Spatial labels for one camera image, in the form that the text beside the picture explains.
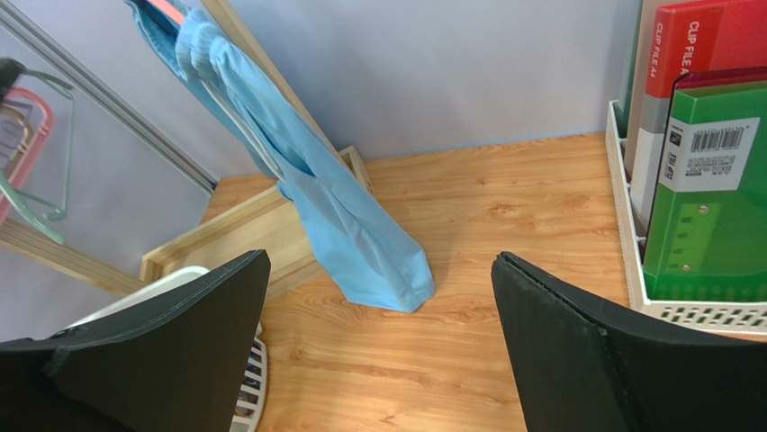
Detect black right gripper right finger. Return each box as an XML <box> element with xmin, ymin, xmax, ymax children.
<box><xmin>491</xmin><ymin>252</ymin><xmax>766</xmax><ymax>431</ymax></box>

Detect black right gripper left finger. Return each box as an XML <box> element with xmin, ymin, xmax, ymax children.
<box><xmin>1</xmin><ymin>250</ymin><xmax>271</xmax><ymax>431</ymax></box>

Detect light blue shorts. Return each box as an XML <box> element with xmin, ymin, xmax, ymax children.
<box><xmin>129</xmin><ymin>1</ymin><xmax>436</xmax><ymax>313</ymax></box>

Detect pink plastic hanger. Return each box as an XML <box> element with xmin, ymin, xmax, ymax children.
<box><xmin>148</xmin><ymin>0</ymin><xmax>185</xmax><ymax>25</ymax></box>

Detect mint green hanger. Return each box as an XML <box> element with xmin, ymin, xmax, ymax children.
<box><xmin>1</xmin><ymin>58</ymin><xmax>76</xmax><ymax>245</ymax></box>

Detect pink hanger on rack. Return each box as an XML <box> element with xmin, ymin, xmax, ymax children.
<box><xmin>1</xmin><ymin>86</ymin><xmax>56</xmax><ymax>220</ymax></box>

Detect white laundry basket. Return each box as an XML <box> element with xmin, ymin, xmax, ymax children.
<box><xmin>68</xmin><ymin>265</ymin><xmax>269</xmax><ymax>432</ymax></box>

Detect wooden clothes rack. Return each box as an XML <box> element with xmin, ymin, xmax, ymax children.
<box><xmin>0</xmin><ymin>0</ymin><xmax>375</xmax><ymax>301</ymax></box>

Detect white file organizer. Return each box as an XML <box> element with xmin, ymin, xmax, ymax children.
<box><xmin>605</xmin><ymin>100</ymin><xmax>766</xmax><ymax>342</ymax></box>

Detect green folder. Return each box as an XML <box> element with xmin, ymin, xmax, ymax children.
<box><xmin>642</xmin><ymin>81</ymin><xmax>766</xmax><ymax>302</ymax></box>

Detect red clip file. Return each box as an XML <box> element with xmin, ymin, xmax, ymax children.
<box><xmin>624</xmin><ymin>0</ymin><xmax>766</xmax><ymax>230</ymax></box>

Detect aluminium corner post left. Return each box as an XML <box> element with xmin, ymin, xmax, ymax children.
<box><xmin>1</xmin><ymin>1</ymin><xmax>217</xmax><ymax>194</ymax></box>

